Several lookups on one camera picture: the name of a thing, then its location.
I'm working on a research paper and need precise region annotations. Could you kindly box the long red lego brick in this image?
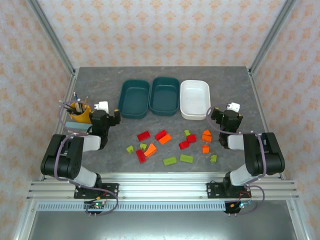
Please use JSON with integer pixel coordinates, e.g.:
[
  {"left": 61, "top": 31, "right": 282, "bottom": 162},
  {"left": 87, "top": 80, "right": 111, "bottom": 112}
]
[
  {"left": 135, "top": 149, "right": 147, "bottom": 164},
  {"left": 154, "top": 129, "right": 168, "bottom": 141},
  {"left": 136, "top": 130, "right": 152, "bottom": 142}
]

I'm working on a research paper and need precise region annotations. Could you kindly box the long green lego brick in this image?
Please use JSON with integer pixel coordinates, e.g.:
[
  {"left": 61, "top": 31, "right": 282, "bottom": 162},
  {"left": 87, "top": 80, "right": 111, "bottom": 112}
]
[
  {"left": 179, "top": 153, "right": 195, "bottom": 165},
  {"left": 162, "top": 155, "right": 179, "bottom": 167}
]

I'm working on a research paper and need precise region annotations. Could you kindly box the yellow pencil cup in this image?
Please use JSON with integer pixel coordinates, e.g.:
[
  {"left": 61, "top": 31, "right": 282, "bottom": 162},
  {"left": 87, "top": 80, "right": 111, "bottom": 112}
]
[{"left": 68, "top": 101, "right": 92, "bottom": 125}]

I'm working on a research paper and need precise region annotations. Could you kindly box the stacked orange lego brick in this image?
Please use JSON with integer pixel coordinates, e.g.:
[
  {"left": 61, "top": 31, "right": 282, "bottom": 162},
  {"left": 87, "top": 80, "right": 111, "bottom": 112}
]
[{"left": 201, "top": 129, "right": 213, "bottom": 144}]

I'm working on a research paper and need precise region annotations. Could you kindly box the pale blue board eraser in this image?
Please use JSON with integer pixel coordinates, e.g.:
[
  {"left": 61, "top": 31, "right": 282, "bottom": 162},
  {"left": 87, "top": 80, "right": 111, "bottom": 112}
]
[{"left": 65, "top": 121, "right": 93, "bottom": 134}]

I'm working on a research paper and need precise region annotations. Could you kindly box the dark teal plastic container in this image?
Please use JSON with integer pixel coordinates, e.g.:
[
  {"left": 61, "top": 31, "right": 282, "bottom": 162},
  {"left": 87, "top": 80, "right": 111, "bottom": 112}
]
[
  {"left": 148, "top": 76, "right": 181, "bottom": 117},
  {"left": 117, "top": 78, "right": 151, "bottom": 120}
]

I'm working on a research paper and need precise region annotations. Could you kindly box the white plastic container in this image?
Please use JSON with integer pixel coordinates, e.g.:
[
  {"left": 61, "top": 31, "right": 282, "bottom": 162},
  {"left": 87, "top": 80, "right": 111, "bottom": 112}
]
[{"left": 179, "top": 79, "right": 211, "bottom": 121}]

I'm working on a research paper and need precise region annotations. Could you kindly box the black pen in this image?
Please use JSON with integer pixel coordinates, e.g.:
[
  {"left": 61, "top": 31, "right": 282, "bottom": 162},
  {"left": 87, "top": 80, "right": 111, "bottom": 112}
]
[{"left": 59, "top": 100, "right": 76, "bottom": 111}]

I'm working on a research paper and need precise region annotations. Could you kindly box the orange sloped lego brick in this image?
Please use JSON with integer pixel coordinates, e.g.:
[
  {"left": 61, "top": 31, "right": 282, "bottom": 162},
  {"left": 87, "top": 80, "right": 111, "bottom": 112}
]
[{"left": 143, "top": 143, "right": 158, "bottom": 158}]

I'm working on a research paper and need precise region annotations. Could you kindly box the long orange lego brick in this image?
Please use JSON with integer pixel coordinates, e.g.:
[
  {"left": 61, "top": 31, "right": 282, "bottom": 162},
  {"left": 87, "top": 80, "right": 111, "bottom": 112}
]
[{"left": 158, "top": 134, "right": 173, "bottom": 146}]

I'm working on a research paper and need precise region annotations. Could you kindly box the small circuit board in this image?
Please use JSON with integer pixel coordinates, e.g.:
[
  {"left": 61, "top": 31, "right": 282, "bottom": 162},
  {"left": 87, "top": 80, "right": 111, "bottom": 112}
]
[
  {"left": 84, "top": 199, "right": 106, "bottom": 210},
  {"left": 230, "top": 199, "right": 254, "bottom": 210}
]

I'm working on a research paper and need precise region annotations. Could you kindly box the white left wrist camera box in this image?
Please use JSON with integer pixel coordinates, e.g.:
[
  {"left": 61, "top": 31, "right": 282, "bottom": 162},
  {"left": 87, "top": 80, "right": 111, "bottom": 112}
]
[{"left": 97, "top": 100, "right": 110, "bottom": 114}]

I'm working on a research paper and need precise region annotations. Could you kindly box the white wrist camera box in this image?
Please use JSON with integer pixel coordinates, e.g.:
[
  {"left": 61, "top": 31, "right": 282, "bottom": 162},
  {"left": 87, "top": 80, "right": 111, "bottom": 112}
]
[
  {"left": 226, "top": 101, "right": 241, "bottom": 114},
  {"left": 97, "top": 100, "right": 110, "bottom": 114}
]

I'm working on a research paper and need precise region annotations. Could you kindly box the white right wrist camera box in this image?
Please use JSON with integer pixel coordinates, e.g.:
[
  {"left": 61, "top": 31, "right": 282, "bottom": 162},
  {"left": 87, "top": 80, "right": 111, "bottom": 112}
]
[{"left": 226, "top": 101, "right": 241, "bottom": 114}]

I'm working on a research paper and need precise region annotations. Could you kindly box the aluminium table side rail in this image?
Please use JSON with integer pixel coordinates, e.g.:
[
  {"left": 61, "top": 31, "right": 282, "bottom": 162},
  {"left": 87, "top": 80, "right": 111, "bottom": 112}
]
[
  {"left": 38, "top": 69, "right": 79, "bottom": 181},
  {"left": 247, "top": 69, "right": 286, "bottom": 181}
]

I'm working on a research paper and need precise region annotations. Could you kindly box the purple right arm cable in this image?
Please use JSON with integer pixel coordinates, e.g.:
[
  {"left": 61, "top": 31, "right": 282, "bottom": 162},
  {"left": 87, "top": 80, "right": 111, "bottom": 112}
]
[{"left": 206, "top": 103, "right": 266, "bottom": 216}]

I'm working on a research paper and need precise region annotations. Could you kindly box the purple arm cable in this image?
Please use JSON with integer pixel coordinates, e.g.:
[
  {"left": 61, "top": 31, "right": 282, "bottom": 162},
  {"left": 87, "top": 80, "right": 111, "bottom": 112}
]
[
  {"left": 54, "top": 101, "right": 120, "bottom": 217},
  {"left": 206, "top": 103, "right": 266, "bottom": 216}
]

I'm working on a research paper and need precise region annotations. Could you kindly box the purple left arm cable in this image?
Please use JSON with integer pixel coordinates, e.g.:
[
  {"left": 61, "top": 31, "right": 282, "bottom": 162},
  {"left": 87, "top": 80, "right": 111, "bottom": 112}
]
[{"left": 54, "top": 101, "right": 120, "bottom": 217}]

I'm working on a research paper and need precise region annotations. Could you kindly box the aluminium frame post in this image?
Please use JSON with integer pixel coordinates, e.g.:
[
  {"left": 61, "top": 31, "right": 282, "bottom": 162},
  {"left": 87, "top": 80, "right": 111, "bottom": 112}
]
[
  {"left": 248, "top": 0, "right": 300, "bottom": 76},
  {"left": 25, "top": 0, "right": 77, "bottom": 76}
]

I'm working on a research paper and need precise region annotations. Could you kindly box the aluminium front mounting rail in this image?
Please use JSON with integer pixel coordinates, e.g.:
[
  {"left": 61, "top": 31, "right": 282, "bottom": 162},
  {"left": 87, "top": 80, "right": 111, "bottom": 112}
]
[{"left": 25, "top": 171, "right": 300, "bottom": 201}]

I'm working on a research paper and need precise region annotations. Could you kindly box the grey slotted cable duct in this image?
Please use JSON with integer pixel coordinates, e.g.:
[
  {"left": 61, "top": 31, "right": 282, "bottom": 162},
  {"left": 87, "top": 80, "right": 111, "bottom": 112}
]
[{"left": 36, "top": 202, "right": 274, "bottom": 213}]

